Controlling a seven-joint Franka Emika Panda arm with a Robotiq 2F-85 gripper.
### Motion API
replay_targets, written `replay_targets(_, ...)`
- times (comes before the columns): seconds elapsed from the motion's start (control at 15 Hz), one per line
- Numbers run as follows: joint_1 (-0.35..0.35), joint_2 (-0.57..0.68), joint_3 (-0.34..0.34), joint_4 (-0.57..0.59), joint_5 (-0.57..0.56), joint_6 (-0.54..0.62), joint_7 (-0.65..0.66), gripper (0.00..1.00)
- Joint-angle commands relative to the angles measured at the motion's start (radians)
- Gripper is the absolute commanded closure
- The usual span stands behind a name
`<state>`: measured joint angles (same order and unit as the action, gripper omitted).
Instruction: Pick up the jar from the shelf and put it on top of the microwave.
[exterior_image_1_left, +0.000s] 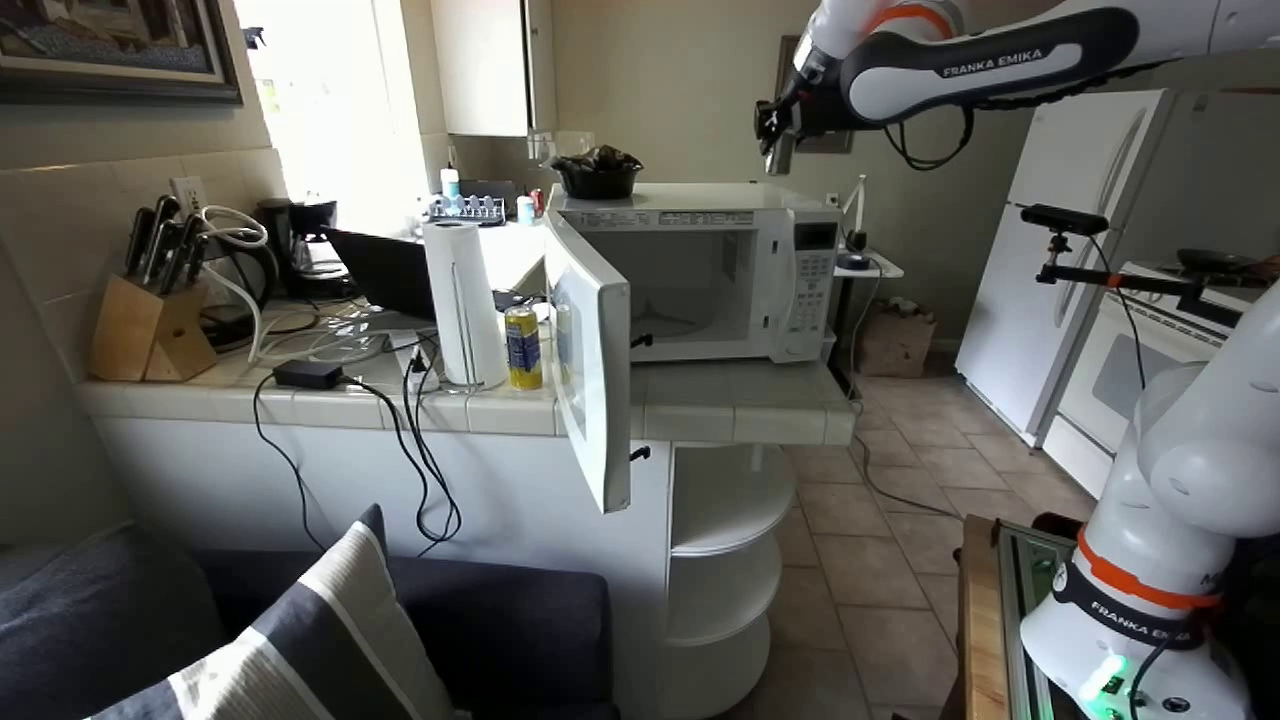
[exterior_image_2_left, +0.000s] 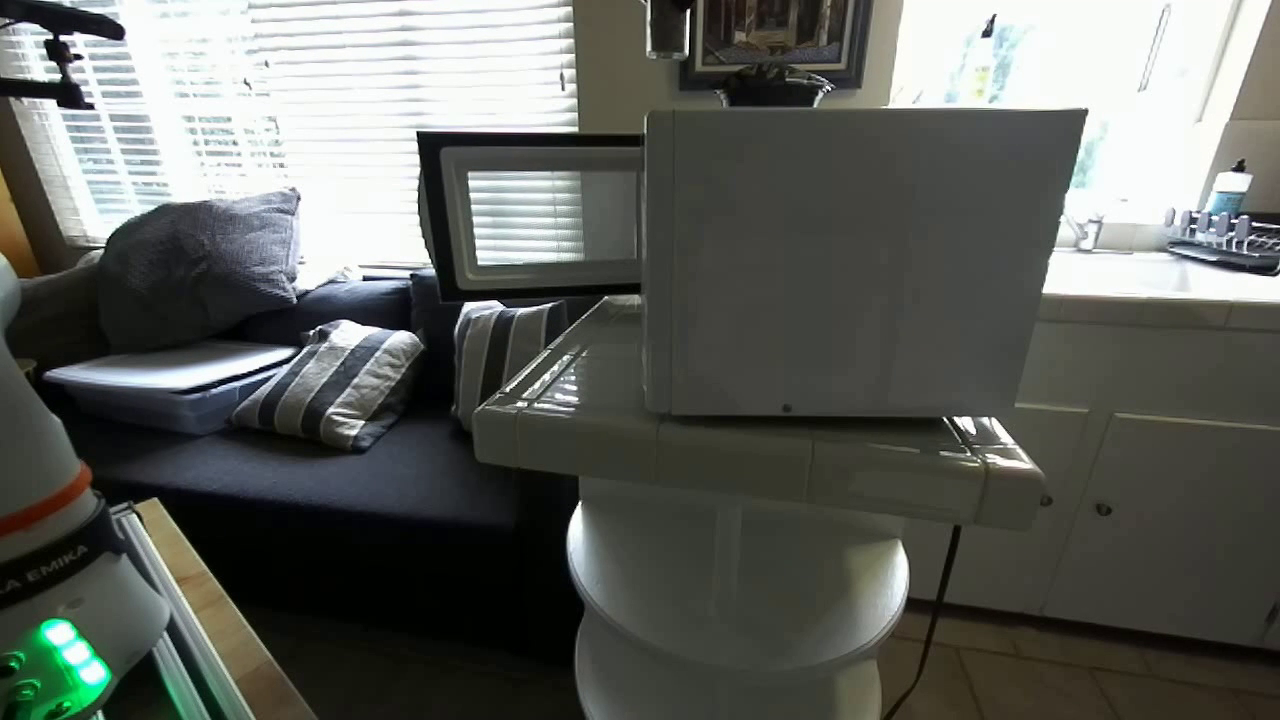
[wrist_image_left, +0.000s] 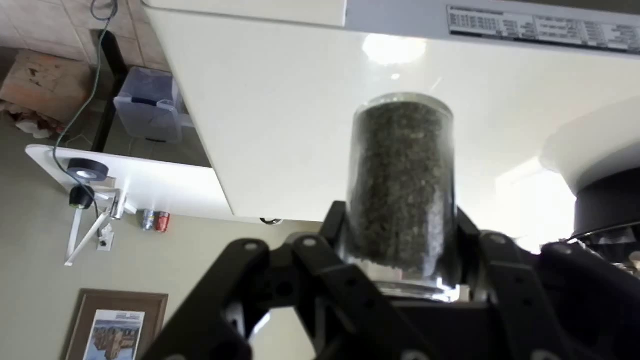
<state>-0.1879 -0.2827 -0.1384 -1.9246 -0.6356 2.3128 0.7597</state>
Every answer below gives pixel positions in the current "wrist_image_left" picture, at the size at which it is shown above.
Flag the cardboard box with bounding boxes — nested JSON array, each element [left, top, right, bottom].
[[0, 47, 97, 140]]

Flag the small brown picture frame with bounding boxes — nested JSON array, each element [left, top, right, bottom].
[[59, 287, 170, 360]]

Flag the red cans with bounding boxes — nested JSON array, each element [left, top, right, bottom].
[[137, 207, 175, 234]]

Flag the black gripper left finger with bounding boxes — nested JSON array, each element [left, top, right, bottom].
[[143, 199, 428, 360]]

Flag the black round device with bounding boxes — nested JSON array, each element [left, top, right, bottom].
[[66, 155, 113, 183]]

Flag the glass jar with dried herbs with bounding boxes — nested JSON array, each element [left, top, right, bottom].
[[343, 91, 463, 299]]

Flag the black floor cable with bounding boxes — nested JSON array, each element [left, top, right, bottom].
[[51, 0, 123, 176]]

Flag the blue lid plastic container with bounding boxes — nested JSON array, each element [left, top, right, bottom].
[[113, 64, 193, 143]]

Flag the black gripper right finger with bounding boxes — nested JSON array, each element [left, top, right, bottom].
[[457, 207, 640, 360]]

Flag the black bowl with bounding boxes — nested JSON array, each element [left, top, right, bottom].
[[570, 166, 640, 269]]

